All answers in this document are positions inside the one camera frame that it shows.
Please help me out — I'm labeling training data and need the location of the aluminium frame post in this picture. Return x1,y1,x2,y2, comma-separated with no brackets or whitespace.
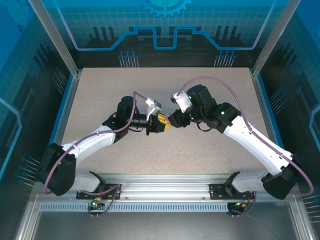
250,0,305,78
26,0,83,78

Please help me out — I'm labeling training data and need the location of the grey metal shelf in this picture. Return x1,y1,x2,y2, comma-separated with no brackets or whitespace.
32,211,301,240

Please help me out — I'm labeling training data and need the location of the slotted grey cable duct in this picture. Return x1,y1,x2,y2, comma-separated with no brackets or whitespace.
39,202,230,213

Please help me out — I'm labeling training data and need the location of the aluminium side frame rail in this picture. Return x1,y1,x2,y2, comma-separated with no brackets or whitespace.
13,71,82,240
250,69,312,240

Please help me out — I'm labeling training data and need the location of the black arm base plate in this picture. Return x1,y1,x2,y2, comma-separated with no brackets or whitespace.
209,183,256,201
76,183,123,201

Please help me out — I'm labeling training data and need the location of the aluminium mounting rail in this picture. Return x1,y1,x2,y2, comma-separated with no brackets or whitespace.
33,173,298,204

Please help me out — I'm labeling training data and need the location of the blue table edge strip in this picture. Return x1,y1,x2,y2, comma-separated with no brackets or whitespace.
48,72,76,148
256,73,288,156

